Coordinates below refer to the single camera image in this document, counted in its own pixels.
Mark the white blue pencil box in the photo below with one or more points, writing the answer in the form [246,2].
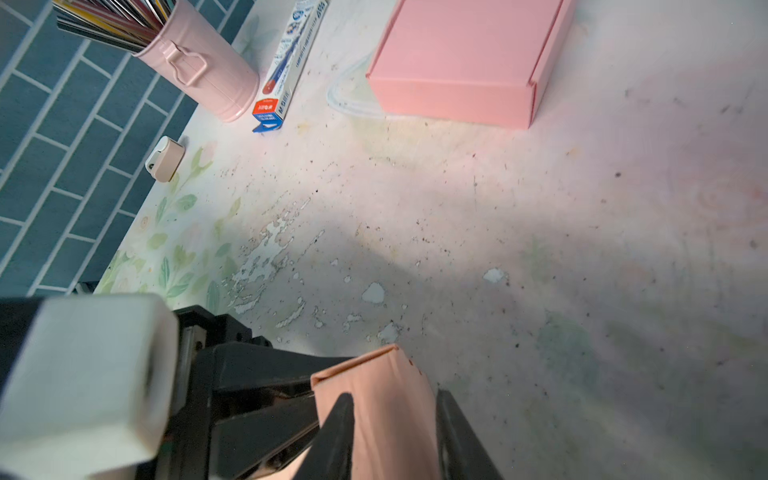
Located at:
[292,51]

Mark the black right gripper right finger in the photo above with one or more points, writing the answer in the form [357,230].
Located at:
[460,452]

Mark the pink cardboard box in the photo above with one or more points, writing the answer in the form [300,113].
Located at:
[486,62]

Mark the bundle of coloured pencils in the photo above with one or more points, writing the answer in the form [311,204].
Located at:
[129,25]

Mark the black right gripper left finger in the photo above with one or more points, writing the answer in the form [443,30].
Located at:
[331,453]

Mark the tan cardboard box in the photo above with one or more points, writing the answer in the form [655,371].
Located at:
[395,415]

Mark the pink metal pencil bucket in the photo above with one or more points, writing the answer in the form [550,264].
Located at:
[194,57]

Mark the white round object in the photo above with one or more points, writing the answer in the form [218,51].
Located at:
[164,159]

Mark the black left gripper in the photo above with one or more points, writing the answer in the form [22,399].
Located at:
[217,429]

